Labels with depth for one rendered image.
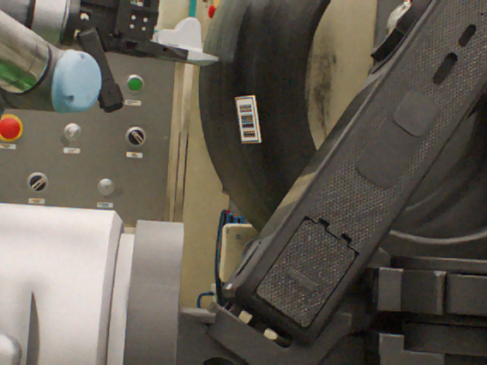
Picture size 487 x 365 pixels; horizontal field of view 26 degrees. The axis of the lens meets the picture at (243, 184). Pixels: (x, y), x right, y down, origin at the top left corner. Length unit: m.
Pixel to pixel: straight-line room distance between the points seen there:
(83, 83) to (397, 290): 1.03
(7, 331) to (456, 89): 0.13
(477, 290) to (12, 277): 0.11
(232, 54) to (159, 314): 1.15
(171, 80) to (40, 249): 1.80
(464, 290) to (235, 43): 1.15
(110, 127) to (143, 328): 1.78
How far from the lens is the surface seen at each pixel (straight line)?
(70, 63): 1.26
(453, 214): 1.75
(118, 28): 1.40
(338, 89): 1.79
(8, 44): 1.21
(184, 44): 1.43
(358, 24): 1.81
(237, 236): 1.72
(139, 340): 0.26
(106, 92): 1.40
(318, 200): 0.27
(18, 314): 0.26
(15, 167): 2.02
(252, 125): 1.35
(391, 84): 0.28
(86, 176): 2.03
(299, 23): 1.37
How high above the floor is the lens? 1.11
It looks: 3 degrees down
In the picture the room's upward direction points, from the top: 4 degrees clockwise
